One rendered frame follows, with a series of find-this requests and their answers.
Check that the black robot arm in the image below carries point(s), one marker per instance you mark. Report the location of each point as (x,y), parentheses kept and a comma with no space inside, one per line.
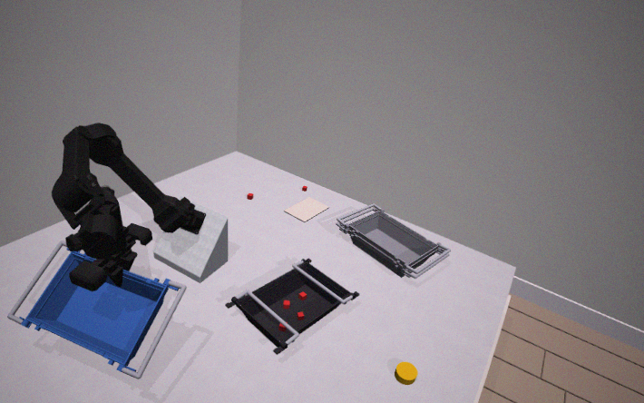
(101,219)

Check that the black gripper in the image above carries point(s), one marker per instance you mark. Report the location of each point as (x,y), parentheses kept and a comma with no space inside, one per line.
(92,276)

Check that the yellow cylinder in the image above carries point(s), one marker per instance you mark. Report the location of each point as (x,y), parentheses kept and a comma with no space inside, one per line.
(406,373)

